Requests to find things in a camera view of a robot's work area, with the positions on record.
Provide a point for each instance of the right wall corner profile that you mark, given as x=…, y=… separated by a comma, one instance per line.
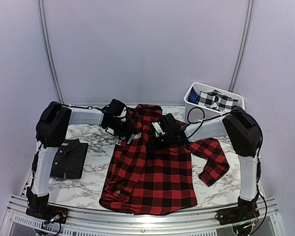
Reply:
x=243, y=44

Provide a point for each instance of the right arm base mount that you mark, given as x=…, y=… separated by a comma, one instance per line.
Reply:
x=238, y=216

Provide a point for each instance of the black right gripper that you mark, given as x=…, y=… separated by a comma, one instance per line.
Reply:
x=154, y=145

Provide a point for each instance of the black white plaid shirt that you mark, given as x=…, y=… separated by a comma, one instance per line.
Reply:
x=217, y=101

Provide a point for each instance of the blue folded garment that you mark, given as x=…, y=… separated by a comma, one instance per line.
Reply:
x=193, y=97

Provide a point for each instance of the left wall corner profile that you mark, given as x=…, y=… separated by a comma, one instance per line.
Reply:
x=48, y=50

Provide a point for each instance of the black pinstripe folded shirt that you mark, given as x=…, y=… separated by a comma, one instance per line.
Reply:
x=69, y=160

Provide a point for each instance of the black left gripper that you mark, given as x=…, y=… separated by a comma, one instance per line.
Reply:
x=128, y=131

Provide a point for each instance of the wall corner profile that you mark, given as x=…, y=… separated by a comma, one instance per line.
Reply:
x=48, y=50
x=243, y=44

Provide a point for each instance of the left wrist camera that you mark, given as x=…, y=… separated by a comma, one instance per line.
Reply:
x=117, y=109

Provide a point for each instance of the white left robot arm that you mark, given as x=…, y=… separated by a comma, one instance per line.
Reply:
x=51, y=131

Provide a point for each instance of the aluminium front frame rail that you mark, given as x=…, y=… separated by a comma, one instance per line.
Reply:
x=91, y=222

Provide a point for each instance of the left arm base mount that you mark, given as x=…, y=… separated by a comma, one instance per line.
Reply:
x=53, y=218

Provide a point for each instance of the red black plaid shirt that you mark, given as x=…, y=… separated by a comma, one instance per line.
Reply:
x=157, y=182

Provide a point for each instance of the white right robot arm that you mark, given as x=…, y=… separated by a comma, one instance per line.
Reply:
x=243, y=131

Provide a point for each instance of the white plastic bin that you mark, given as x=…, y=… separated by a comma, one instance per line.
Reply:
x=195, y=112

